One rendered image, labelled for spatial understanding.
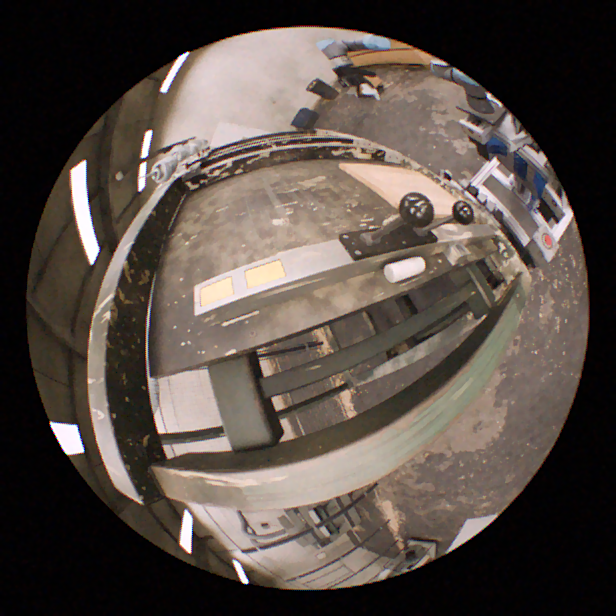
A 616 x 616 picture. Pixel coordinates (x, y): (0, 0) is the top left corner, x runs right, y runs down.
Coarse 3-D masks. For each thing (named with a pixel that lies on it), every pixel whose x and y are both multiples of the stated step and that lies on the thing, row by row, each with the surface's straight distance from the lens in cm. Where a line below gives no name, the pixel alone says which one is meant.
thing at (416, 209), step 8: (416, 192) 19; (400, 200) 19; (408, 200) 18; (416, 200) 17; (424, 200) 18; (400, 208) 18; (408, 208) 17; (416, 208) 17; (424, 208) 17; (432, 208) 18; (400, 216) 20; (408, 216) 18; (416, 216) 17; (424, 216) 17; (432, 216) 18; (392, 224) 21; (400, 224) 21; (408, 224) 19; (416, 224) 18; (424, 224) 18; (368, 232) 26; (376, 232) 24; (384, 232) 23; (368, 240) 25; (376, 240) 26
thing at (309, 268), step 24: (336, 240) 26; (456, 240) 46; (480, 240) 69; (264, 264) 24; (288, 264) 23; (312, 264) 23; (336, 264) 23; (360, 264) 25; (384, 264) 29; (240, 288) 22; (264, 288) 21; (288, 288) 22; (312, 288) 24; (216, 312) 24; (240, 312) 24
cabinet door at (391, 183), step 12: (348, 168) 68; (360, 168) 71; (372, 168) 75; (384, 168) 82; (396, 168) 90; (360, 180) 62; (372, 180) 60; (384, 180) 65; (396, 180) 70; (408, 180) 78; (420, 180) 88; (384, 192) 53; (396, 192) 57; (408, 192) 62; (420, 192) 69; (432, 192) 78; (444, 192) 90; (396, 204) 50; (444, 204) 71; (444, 216) 62
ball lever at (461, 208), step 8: (456, 208) 28; (464, 208) 28; (472, 208) 29; (448, 216) 30; (456, 216) 28; (464, 216) 28; (472, 216) 28; (432, 224) 32; (440, 224) 31; (464, 224) 29; (416, 232) 33; (424, 232) 34
